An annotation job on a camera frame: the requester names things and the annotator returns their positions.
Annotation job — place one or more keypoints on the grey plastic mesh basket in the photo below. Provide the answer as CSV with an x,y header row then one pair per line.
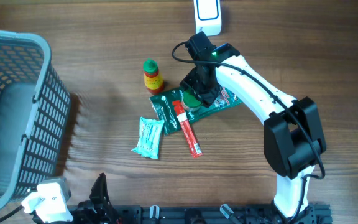
x,y
34,108

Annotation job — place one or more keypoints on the green 3M gloves packet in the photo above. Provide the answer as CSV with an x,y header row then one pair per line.
x,y
162,105

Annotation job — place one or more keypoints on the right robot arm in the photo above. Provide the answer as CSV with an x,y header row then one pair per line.
x,y
293,135

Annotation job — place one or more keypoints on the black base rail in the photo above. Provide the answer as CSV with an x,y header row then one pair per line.
x,y
260,213

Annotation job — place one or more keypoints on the red white stick sachet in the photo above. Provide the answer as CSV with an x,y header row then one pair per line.
x,y
187,130

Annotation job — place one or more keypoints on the red yellow sauce bottle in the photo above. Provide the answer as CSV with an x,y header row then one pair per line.
x,y
152,78

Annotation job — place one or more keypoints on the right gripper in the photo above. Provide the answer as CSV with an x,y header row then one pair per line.
x,y
206,98

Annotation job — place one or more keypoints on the white barcode scanner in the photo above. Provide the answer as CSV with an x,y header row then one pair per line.
x,y
208,17

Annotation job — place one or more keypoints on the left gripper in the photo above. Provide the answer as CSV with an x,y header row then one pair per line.
x,y
102,206

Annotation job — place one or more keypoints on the green lid jar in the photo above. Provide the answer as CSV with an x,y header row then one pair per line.
x,y
189,102

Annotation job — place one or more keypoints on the light green wipes packet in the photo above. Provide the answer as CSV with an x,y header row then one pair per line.
x,y
150,131

